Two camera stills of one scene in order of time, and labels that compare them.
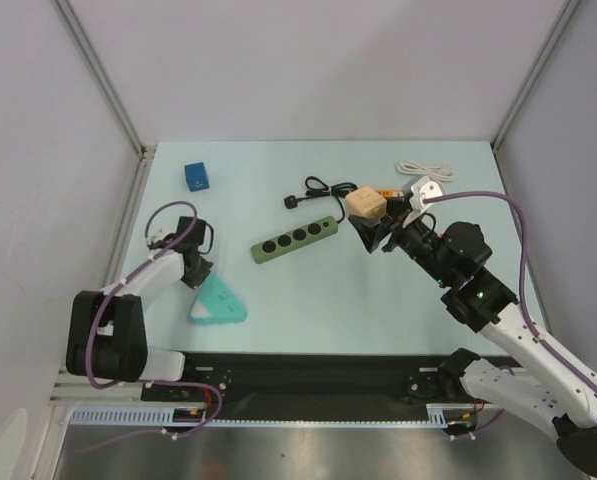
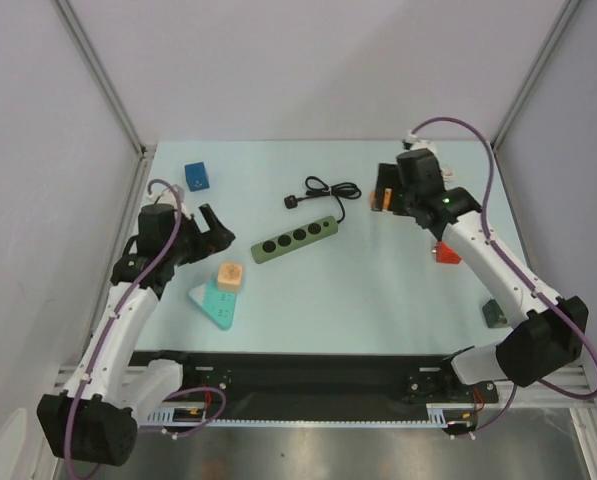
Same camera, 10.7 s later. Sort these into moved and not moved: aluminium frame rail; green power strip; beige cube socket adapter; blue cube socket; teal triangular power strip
Moved: beige cube socket adapter; teal triangular power strip
Not moved: green power strip; aluminium frame rail; blue cube socket
